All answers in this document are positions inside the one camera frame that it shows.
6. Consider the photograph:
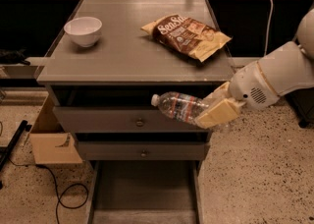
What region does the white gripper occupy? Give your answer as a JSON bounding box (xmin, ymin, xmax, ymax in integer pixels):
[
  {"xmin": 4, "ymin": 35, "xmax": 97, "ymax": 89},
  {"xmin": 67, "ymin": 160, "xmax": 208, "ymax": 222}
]
[{"xmin": 195, "ymin": 61, "xmax": 280, "ymax": 129}]

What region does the clear plastic water bottle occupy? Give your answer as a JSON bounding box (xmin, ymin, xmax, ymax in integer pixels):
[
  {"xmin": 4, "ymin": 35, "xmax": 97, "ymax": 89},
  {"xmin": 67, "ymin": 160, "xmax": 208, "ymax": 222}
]
[{"xmin": 151, "ymin": 91, "xmax": 209, "ymax": 125}]

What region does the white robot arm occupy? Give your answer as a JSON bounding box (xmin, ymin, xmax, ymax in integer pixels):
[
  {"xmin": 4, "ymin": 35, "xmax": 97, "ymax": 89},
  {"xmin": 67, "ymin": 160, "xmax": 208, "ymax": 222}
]
[{"xmin": 195, "ymin": 10, "xmax": 314, "ymax": 129}]

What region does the round top drawer knob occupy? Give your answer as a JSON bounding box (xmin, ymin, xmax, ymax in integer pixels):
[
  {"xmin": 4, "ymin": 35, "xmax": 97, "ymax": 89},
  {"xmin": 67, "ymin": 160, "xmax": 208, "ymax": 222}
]
[{"xmin": 135, "ymin": 118, "xmax": 144, "ymax": 127}]

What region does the grey drawer cabinet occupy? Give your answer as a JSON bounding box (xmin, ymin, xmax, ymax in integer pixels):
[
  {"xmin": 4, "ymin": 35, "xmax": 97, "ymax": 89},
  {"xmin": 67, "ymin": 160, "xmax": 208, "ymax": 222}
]
[{"xmin": 36, "ymin": 0, "xmax": 236, "ymax": 224}]

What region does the grey open bottom drawer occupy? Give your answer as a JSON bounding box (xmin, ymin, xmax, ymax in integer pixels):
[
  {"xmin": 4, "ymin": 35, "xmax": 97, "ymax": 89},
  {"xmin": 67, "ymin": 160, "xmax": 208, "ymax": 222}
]
[{"xmin": 86, "ymin": 161, "xmax": 204, "ymax": 224}]

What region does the grey middle drawer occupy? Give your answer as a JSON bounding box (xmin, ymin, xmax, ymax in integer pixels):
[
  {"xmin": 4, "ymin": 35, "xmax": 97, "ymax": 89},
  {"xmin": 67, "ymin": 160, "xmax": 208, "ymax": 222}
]
[{"xmin": 77, "ymin": 141, "xmax": 209, "ymax": 160}]

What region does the grey top drawer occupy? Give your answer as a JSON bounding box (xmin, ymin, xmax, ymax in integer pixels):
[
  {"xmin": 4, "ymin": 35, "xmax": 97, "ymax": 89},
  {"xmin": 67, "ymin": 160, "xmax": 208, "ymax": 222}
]
[{"xmin": 53, "ymin": 107, "xmax": 210, "ymax": 134}]

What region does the brown yellow chip bag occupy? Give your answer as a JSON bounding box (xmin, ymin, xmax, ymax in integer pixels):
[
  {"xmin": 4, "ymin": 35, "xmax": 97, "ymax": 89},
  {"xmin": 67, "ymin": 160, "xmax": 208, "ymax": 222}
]
[{"xmin": 141, "ymin": 14, "xmax": 231, "ymax": 62}]

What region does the white ceramic bowl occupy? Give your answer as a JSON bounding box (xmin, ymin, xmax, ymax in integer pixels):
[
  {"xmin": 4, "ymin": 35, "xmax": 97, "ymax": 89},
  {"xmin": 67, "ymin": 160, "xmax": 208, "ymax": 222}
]
[{"xmin": 64, "ymin": 17, "xmax": 102, "ymax": 47}]

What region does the cardboard box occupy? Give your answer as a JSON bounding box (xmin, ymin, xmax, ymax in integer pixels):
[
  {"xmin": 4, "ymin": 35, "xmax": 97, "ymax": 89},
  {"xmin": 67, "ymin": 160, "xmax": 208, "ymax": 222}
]
[{"xmin": 29, "ymin": 96, "xmax": 82, "ymax": 165}]

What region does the black metal stand leg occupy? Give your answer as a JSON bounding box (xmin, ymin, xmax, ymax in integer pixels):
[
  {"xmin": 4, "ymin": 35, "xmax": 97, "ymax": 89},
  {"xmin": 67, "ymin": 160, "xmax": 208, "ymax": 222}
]
[{"xmin": 0, "ymin": 120, "xmax": 30, "ymax": 190}]

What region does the white hanging cable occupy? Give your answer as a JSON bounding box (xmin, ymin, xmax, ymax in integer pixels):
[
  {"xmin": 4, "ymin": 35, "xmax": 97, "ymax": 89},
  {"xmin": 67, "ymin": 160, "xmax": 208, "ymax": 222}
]
[{"xmin": 259, "ymin": 0, "xmax": 275, "ymax": 59}]

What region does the black floor cable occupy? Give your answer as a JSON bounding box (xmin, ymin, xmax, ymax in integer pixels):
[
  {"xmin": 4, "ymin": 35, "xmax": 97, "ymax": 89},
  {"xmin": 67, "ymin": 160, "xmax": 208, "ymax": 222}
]
[{"xmin": 8, "ymin": 157, "xmax": 90, "ymax": 224}]

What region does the black object on rail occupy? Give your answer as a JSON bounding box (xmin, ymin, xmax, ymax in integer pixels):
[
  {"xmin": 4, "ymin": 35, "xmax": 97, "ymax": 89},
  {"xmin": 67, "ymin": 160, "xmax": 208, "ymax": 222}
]
[{"xmin": 0, "ymin": 49, "xmax": 30, "ymax": 66}]

